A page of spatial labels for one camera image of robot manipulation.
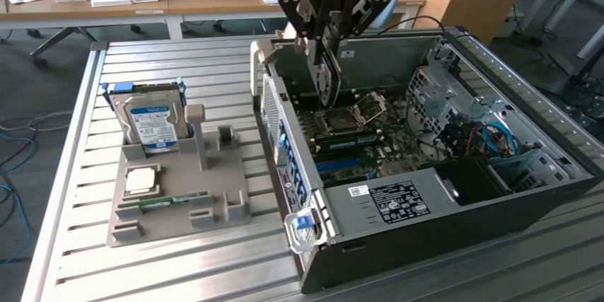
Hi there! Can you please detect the black expansion slot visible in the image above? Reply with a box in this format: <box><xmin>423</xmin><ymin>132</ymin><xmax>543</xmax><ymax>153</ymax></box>
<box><xmin>323</xmin><ymin>169</ymin><xmax>376</xmax><ymax>182</ymax></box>

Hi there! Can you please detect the CPU socket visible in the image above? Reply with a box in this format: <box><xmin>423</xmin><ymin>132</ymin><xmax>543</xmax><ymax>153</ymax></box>
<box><xmin>319</xmin><ymin>107</ymin><xmax>364</xmax><ymax>133</ymax></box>

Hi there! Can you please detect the green RAM stick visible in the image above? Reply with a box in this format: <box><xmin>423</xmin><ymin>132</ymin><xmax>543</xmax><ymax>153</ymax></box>
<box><xmin>117</xmin><ymin>190</ymin><xmax>212</xmax><ymax>209</ymax></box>

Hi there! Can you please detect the red wire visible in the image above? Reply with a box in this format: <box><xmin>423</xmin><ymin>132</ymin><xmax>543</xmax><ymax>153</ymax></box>
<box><xmin>464</xmin><ymin>128</ymin><xmax>477</xmax><ymax>156</ymax></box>

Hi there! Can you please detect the black open PC case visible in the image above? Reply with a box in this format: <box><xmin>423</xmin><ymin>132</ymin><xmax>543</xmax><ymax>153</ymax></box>
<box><xmin>248</xmin><ymin>25</ymin><xmax>603</xmax><ymax>295</ymax></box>

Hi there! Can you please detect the silver CPU chip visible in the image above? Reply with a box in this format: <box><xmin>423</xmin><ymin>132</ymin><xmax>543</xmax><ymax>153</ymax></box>
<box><xmin>124</xmin><ymin>168</ymin><xmax>160</xmax><ymax>195</ymax></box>

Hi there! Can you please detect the green motherboard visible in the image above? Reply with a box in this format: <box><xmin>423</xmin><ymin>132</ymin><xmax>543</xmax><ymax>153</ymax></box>
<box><xmin>296</xmin><ymin>96</ymin><xmax>444</xmax><ymax>188</ymax></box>

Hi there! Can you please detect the light blue wire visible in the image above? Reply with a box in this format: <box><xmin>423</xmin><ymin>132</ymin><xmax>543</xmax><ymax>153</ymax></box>
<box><xmin>476</xmin><ymin>122</ymin><xmax>523</xmax><ymax>156</ymax></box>

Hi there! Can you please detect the grey floor cable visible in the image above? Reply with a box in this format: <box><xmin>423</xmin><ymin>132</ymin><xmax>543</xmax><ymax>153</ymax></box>
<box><xmin>0</xmin><ymin>110</ymin><xmax>75</xmax><ymax>132</ymax></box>

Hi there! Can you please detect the blue case latch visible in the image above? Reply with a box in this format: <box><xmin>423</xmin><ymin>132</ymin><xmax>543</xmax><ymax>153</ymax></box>
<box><xmin>292</xmin><ymin>211</ymin><xmax>315</xmax><ymax>231</ymax></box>

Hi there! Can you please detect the silver angled disk bay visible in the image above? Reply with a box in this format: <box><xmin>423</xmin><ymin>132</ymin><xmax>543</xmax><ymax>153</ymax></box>
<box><xmin>485</xmin><ymin>148</ymin><xmax>572</xmax><ymax>193</ymax></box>

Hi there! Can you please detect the grey power supply unit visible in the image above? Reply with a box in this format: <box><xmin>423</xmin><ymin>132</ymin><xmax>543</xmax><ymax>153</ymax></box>
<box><xmin>321</xmin><ymin>168</ymin><xmax>461</xmax><ymax>238</ymax></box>

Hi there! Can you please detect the blue floor cable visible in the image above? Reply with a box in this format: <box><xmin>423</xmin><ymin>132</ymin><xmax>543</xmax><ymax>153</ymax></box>
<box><xmin>0</xmin><ymin>132</ymin><xmax>37</xmax><ymax>267</ymax></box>

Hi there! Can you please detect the blue expansion slot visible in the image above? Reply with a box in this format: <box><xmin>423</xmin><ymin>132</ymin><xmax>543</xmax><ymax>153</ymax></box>
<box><xmin>315</xmin><ymin>158</ymin><xmax>363</xmax><ymax>175</ymax></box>

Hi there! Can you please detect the graphics card with black fan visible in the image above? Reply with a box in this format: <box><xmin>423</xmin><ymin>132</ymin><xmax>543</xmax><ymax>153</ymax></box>
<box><xmin>292</xmin><ymin>11</ymin><xmax>351</xmax><ymax>109</ymax></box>

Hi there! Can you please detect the grey plastic parts rack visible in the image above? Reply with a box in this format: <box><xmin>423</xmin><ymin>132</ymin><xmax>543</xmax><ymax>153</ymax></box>
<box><xmin>105</xmin><ymin>103</ymin><xmax>253</xmax><ymax>248</ymax></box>

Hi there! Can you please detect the black power cable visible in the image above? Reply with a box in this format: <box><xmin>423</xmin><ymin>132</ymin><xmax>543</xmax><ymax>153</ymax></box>
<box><xmin>375</xmin><ymin>14</ymin><xmax>473</xmax><ymax>40</ymax></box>

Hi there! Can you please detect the hard disk in blue caddy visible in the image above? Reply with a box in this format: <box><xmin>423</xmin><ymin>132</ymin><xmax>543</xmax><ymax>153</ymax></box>
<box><xmin>100</xmin><ymin>77</ymin><xmax>192</xmax><ymax>156</ymax></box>

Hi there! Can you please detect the metal socket cover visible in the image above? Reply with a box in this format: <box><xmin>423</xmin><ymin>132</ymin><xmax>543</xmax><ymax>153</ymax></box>
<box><xmin>351</xmin><ymin>91</ymin><xmax>391</xmax><ymax>128</ymax></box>

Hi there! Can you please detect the silver perforated disk bay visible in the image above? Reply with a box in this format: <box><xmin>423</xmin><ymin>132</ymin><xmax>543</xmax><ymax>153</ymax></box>
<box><xmin>404</xmin><ymin>64</ymin><xmax>513</xmax><ymax>133</ymax></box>

